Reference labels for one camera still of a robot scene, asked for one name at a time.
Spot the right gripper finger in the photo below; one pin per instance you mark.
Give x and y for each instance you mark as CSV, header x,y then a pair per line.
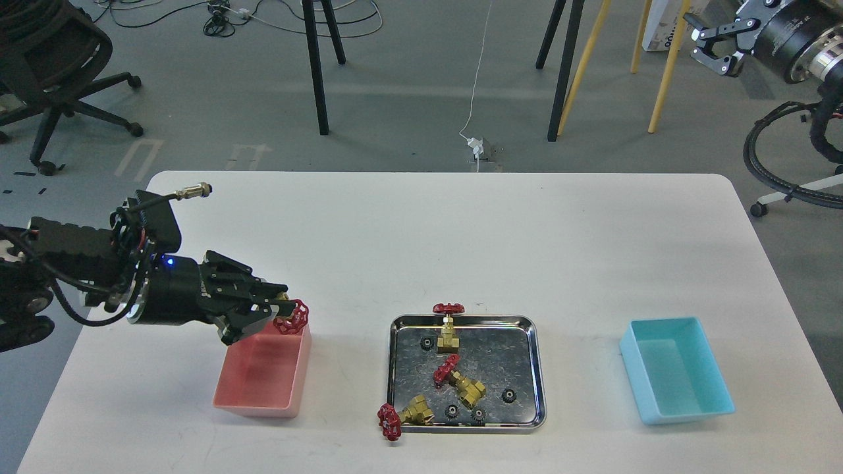
x,y
706,38

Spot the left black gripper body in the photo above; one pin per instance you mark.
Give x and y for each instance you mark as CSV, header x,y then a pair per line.
x,y
181,290

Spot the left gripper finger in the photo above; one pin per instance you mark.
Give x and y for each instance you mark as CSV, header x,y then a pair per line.
x,y
270,298
238,324

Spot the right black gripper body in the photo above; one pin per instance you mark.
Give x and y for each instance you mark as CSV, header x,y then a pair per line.
x,y
797,40

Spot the brass valve red handle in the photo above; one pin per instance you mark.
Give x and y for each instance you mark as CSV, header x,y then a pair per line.
x,y
296,322
390,420
470,391
448,341

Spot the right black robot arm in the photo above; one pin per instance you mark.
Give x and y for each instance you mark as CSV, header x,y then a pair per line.
x,y
818,115

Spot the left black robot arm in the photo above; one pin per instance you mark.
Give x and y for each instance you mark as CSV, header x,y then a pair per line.
x,y
131,271

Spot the pink plastic box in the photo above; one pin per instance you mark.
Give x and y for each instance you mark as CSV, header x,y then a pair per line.
x,y
264,375

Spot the black gear top left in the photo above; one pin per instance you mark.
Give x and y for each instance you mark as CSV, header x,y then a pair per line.
x,y
427,343

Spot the blue plastic box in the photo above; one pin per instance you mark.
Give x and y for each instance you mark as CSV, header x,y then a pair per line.
x,y
672,371

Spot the yellow wooden legs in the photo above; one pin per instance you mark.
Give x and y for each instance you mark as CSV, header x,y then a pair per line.
x,y
666,79

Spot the black stool legs right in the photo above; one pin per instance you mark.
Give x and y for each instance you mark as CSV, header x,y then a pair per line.
x,y
566,62

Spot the black stool legs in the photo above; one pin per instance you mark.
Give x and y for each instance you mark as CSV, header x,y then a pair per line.
x,y
566,62
311,35

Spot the metal tray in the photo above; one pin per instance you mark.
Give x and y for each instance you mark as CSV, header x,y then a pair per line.
x,y
501,351

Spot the black office chair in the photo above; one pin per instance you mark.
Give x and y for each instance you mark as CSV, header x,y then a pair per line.
x,y
52,53

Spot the black stool legs left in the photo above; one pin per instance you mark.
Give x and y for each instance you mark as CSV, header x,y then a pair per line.
x,y
311,35

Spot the brass valve top red handle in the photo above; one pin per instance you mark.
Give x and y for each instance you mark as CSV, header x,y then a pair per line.
x,y
448,341

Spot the brass valve bottom red handle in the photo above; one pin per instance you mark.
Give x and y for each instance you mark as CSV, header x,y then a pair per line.
x,y
390,420

